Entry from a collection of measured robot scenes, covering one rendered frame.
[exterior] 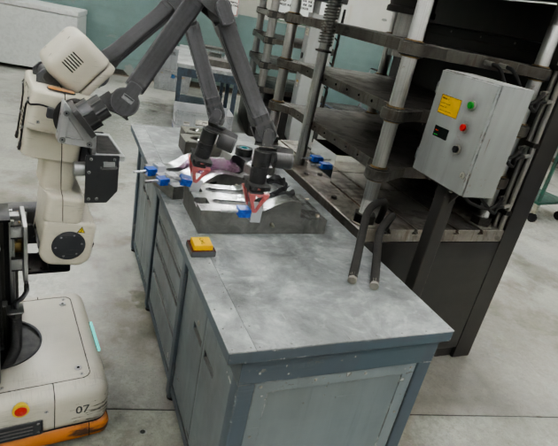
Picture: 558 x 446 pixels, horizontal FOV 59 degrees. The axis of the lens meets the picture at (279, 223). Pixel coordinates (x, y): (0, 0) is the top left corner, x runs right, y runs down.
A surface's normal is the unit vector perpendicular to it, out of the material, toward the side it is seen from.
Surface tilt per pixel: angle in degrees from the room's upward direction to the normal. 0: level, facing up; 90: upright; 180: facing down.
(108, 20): 90
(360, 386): 90
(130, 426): 0
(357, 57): 90
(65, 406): 90
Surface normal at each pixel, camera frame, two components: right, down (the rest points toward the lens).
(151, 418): 0.19, -0.90
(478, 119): -0.91, -0.01
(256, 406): 0.37, 0.44
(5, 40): 0.16, 0.43
